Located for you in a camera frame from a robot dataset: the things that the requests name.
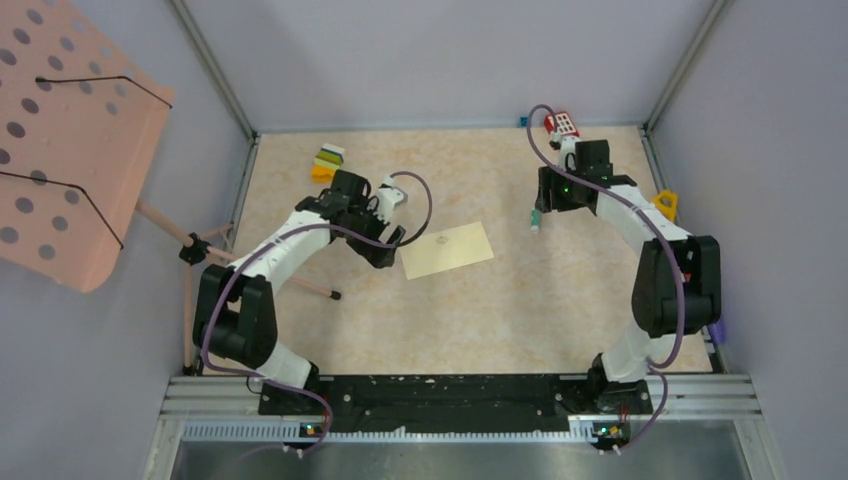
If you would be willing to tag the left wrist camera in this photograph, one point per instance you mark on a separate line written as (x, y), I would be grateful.
(387, 199)

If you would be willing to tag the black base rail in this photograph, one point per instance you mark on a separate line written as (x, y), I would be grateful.
(527, 408)

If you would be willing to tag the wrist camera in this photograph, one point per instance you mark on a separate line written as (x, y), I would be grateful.
(565, 147)
(387, 199)

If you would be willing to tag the pink perforated music stand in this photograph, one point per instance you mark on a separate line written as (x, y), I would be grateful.
(80, 128)

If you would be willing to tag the stacked colourful toy blocks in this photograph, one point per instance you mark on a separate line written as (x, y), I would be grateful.
(326, 163)

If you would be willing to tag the red toy block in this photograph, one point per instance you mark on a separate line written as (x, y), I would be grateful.
(560, 123)

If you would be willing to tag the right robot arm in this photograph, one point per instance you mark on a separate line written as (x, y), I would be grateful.
(677, 288)

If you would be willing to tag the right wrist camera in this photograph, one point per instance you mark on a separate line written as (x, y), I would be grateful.
(565, 147)

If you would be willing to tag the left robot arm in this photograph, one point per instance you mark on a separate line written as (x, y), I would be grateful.
(235, 317)

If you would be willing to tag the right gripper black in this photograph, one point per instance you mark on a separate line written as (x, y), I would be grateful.
(547, 199)

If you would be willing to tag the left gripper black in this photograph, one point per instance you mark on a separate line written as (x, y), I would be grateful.
(378, 256)

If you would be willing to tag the glue stick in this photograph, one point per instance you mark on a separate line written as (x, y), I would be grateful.
(535, 221)

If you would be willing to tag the yellow green toy block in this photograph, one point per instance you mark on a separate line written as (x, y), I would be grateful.
(666, 202)

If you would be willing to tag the yellow envelope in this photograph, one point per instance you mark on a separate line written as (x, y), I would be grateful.
(446, 250)

